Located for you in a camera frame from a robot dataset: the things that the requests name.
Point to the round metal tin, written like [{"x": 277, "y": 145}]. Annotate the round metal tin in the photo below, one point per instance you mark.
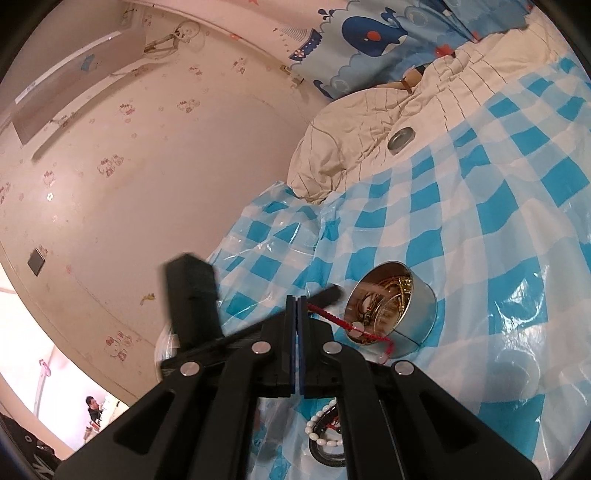
[{"x": 415, "y": 323}]

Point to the round metal tin lid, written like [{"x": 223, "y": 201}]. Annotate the round metal tin lid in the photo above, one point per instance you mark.
[{"x": 400, "y": 138}]

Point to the dark wall switch plate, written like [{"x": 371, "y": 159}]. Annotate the dark wall switch plate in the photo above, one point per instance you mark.
[{"x": 36, "y": 262}]

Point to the thin gold bangle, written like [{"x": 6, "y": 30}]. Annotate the thin gold bangle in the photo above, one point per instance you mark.
[{"x": 401, "y": 286}]

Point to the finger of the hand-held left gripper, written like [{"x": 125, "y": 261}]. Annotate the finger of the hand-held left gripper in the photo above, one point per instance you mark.
[{"x": 332, "y": 294}]

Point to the blue whale print fabric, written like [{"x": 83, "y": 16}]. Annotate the blue whale print fabric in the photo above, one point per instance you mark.
[{"x": 369, "y": 37}]

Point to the blue white checkered plastic sheet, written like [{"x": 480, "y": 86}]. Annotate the blue white checkered plastic sheet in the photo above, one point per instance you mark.
[{"x": 461, "y": 207}]

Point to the black bangle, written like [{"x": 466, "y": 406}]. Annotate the black bangle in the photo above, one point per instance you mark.
[{"x": 323, "y": 457}]

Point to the air conditioner pipe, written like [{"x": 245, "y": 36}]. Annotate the air conditioner pipe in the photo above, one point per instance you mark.
[{"x": 161, "y": 44}]

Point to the dark cloth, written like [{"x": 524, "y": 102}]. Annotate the dark cloth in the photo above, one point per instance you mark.
[{"x": 23, "y": 447}]

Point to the white wall air conditioner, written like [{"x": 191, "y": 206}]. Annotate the white wall air conditioner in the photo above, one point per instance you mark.
[{"x": 78, "y": 78}]

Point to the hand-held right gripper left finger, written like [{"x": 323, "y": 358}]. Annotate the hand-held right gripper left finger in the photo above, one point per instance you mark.
[{"x": 281, "y": 350}]

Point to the white quilt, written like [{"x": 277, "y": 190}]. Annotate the white quilt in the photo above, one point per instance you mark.
[{"x": 351, "y": 129}]

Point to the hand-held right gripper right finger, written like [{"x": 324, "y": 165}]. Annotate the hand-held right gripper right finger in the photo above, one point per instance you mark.
[{"x": 314, "y": 355}]

